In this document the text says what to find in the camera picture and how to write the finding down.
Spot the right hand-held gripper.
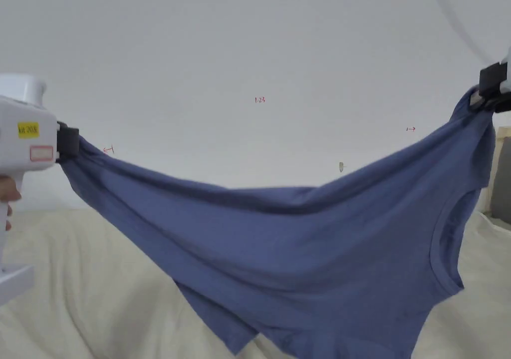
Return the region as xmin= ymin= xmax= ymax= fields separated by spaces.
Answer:
xmin=469 ymin=47 xmax=511 ymax=114

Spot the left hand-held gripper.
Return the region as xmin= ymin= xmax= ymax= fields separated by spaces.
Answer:
xmin=0 ymin=73 xmax=80 ymax=306

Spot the dark blue shirt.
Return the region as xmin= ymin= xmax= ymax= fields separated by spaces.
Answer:
xmin=59 ymin=85 xmax=498 ymax=359

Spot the person's left hand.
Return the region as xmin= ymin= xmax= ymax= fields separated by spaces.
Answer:
xmin=0 ymin=175 xmax=23 ymax=233

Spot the bed with beige sheet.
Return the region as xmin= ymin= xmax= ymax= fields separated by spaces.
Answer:
xmin=0 ymin=206 xmax=511 ymax=359

